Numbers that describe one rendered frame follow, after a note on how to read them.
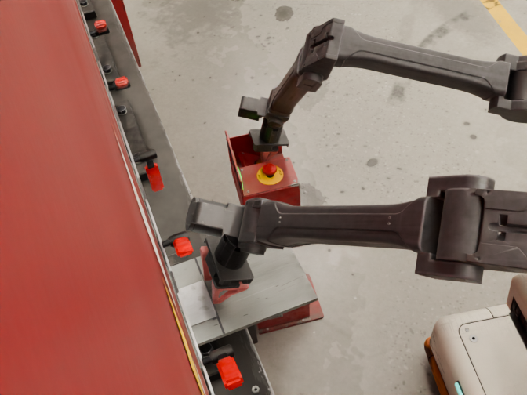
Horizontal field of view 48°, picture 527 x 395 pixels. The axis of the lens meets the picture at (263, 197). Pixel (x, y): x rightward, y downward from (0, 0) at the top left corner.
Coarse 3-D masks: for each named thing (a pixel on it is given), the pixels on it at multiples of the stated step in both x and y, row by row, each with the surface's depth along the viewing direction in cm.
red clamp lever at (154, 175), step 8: (144, 152) 101; (152, 152) 101; (136, 160) 100; (144, 160) 101; (152, 160) 102; (152, 168) 103; (152, 176) 104; (160, 176) 105; (152, 184) 105; (160, 184) 106
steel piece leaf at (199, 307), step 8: (184, 288) 111; (192, 288) 111; (200, 288) 111; (184, 296) 110; (192, 296) 110; (200, 296) 110; (208, 296) 110; (184, 304) 109; (192, 304) 109; (200, 304) 109; (208, 304) 109; (192, 312) 108; (200, 312) 108; (208, 312) 108; (192, 320) 107; (200, 320) 107; (208, 320) 107
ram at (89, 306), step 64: (0, 0) 5; (64, 0) 27; (0, 64) 4; (64, 64) 10; (0, 128) 3; (64, 128) 7; (0, 192) 3; (64, 192) 5; (128, 192) 22; (0, 256) 2; (64, 256) 4; (128, 256) 10; (0, 320) 2; (64, 320) 3; (128, 320) 6; (0, 384) 2; (64, 384) 3; (128, 384) 5; (192, 384) 20
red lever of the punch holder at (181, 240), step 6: (174, 234) 87; (180, 234) 87; (186, 234) 87; (168, 240) 87; (174, 240) 83; (180, 240) 82; (186, 240) 81; (162, 246) 86; (174, 246) 81; (180, 246) 79; (186, 246) 79; (180, 252) 79; (186, 252) 79
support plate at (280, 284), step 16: (256, 256) 115; (272, 256) 115; (288, 256) 115; (176, 272) 114; (192, 272) 114; (256, 272) 113; (272, 272) 113; (288, 272) 112; (208, 288) 111; (256, 288) 110; (272, 288) 110; (288, 288) 110; (304, 288) 110; (224, 304) 109; (240, 304) 109; (256, 304) 108; (272, 304) 108; (288, 304) 108; (304, 304) 108; (224, 320) 107; (240, 320) 106; (256, 320) 106; (208, 336) 105
